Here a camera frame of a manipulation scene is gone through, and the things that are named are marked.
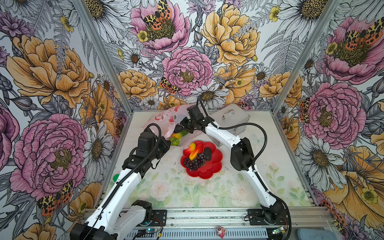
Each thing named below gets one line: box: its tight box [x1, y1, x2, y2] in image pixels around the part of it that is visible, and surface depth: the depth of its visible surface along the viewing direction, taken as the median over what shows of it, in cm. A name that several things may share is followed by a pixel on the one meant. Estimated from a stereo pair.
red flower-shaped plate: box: [180, 141, 223, 180], surface depth 93 cm
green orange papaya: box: [171, 129, 189, 139], surface depth 104 cm
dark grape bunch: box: [184, 153, 206, 172], surface depth 90 cm
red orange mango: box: [189, 144, 204, 161], surface depth 96 cm
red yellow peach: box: [183, 142, 196, 155], surface depth 94 cm
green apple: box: [169, 137, 180, 146], surface depth 99 cm
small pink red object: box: [216, 225, 226, 239], surface depth 69 cm
